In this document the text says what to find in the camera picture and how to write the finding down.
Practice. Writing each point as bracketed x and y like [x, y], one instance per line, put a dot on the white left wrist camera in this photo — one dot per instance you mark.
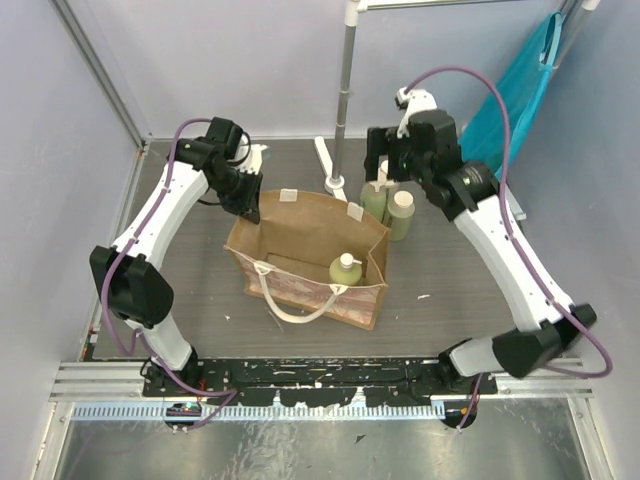
[252, 158]

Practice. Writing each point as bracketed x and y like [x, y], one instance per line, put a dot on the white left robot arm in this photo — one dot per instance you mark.
[136, 300]

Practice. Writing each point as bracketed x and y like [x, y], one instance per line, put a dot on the green bottle beige round cap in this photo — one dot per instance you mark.
[400, 209]

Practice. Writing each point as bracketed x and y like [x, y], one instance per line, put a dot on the grey metal rack pole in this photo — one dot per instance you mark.
[351, 23]

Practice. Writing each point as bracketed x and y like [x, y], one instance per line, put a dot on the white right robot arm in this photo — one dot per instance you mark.
[547, 321]

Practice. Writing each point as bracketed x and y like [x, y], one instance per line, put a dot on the brown canvas tote bag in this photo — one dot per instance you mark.
[286, 257]

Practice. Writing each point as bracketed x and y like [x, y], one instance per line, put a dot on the cream white bottle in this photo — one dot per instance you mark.
[384, 167]

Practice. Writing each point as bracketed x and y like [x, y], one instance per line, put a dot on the green bottle flip cap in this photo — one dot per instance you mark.
[375, 195]

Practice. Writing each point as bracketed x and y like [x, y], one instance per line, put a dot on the black mounting base plate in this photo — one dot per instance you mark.
[322, 382]

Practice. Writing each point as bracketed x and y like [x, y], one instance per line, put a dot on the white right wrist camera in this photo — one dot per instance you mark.
[412, 102]

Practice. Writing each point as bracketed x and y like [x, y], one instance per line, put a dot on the teal fabric bag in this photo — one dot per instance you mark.
[522, 87]

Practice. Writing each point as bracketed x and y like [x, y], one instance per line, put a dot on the green pump bottle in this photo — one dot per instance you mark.
[346, 270]

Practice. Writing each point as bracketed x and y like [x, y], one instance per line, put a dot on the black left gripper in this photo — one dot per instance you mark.
[248, 189]

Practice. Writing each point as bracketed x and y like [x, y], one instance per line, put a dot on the white right rack foot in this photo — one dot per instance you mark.
[516, 209]

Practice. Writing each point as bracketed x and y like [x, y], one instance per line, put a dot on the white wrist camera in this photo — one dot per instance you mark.
[252, 158]
[412, 102]

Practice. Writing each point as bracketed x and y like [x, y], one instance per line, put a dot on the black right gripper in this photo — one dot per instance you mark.
[382, 141]

